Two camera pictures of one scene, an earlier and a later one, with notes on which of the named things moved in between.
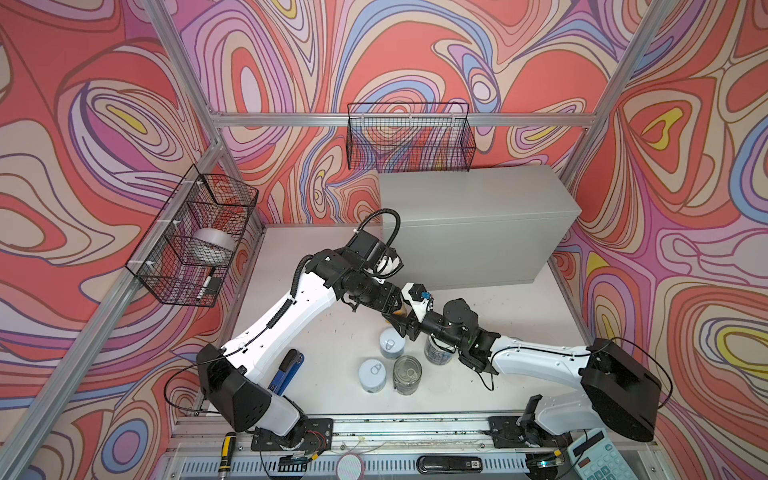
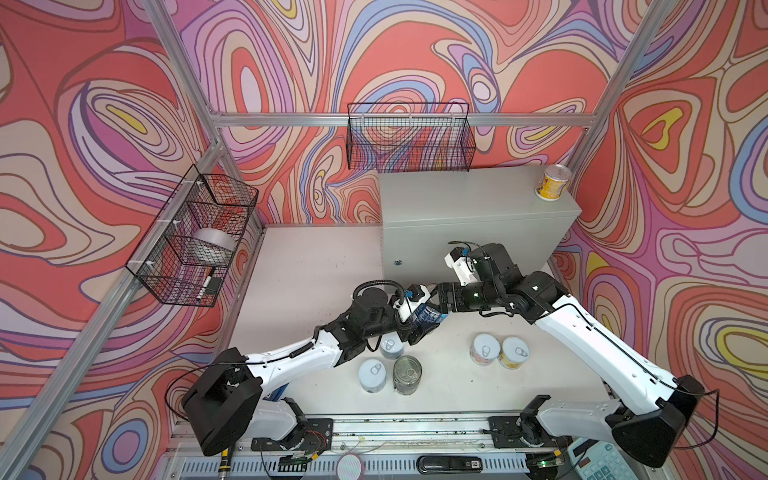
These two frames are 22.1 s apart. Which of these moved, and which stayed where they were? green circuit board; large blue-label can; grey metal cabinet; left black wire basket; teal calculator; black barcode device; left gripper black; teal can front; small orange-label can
Moved: large blue-label can; small orange-label can; left gripper black
Stayed: grey metal cabinet; left black wire basket; teal can front; teal calculator; green circuit board; black barcode device
